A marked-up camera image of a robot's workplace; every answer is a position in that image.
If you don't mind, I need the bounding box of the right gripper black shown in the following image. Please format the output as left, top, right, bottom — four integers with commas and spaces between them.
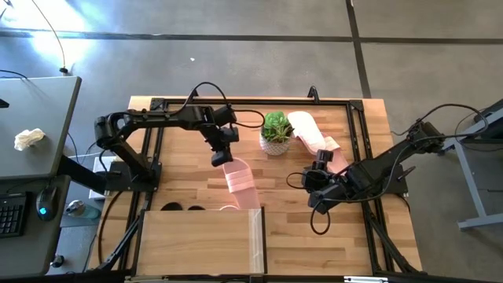
301, 149, 335, 192

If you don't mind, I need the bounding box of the grey desk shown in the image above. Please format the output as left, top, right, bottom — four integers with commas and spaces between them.
0, 75, 107, 278

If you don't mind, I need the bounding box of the crumpled white tissue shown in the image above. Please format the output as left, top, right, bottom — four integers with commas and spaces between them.
13, 127, 46, 152

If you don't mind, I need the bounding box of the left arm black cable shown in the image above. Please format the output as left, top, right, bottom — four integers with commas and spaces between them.
183, 80, 267, 130

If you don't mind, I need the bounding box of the black floor cable with plug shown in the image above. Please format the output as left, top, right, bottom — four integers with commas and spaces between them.
30, 0, 70, 76

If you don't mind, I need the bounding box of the succulent in white faceted pot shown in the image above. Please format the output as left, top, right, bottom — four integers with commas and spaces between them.
259, 111, 295, 157

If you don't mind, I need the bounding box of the white box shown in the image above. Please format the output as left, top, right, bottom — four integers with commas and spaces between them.
88, 156, 118, 200

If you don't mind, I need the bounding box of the grey metal table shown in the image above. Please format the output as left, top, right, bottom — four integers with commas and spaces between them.
433, 97, 503, 231

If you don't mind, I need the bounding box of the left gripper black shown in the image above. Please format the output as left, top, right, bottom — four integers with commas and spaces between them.
202, 117, 240, 168

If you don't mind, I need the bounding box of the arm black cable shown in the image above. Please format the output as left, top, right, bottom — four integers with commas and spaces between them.
285, 102, 490, 236
183, 80, 267, 130

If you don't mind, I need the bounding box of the black metal rig frame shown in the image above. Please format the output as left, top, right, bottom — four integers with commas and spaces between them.
94, 97, 424, 276

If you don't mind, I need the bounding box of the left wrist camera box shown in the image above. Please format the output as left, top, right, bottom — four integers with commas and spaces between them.
214, 104, 238, 127

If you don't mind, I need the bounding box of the black computer mouse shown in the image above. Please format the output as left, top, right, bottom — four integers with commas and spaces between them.
35, 186, 58, 222

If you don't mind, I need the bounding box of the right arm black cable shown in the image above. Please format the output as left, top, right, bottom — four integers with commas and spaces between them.
285, 102, 490, 236

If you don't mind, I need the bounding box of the black keyboard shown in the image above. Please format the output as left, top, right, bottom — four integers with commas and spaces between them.
0, 192, 28, 239

